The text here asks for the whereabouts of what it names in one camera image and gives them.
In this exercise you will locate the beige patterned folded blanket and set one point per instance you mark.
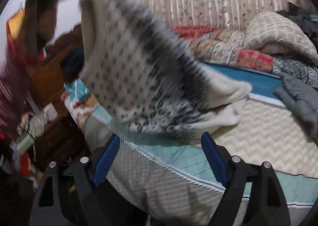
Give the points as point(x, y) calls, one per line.
point(269, 28)

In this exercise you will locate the red patchwork quilt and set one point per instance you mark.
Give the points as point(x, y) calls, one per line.
point(223, 47)

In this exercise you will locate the black clothes pile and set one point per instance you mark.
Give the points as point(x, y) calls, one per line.
point(303, 20)

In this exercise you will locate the carved brown wooden headboard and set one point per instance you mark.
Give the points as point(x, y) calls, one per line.
point(47, 79)

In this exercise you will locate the white black-patterned fleece garment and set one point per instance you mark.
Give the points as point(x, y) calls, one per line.
point(147, 80)

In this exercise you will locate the blue ribbed bed mat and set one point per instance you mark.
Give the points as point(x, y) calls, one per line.
point(263, 83)

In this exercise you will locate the grey padded jacket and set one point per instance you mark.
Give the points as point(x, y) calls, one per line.
point(301, 100)

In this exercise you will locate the dark navy pillow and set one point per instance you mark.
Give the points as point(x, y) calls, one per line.
point(72, 64)

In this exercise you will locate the beige zigzag bed cover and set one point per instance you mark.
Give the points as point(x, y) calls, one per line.
point(269, 133)

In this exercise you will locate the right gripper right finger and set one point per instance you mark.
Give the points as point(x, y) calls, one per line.
point(266, 205)

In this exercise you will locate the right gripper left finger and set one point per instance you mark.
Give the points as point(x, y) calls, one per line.
point(67, 195)

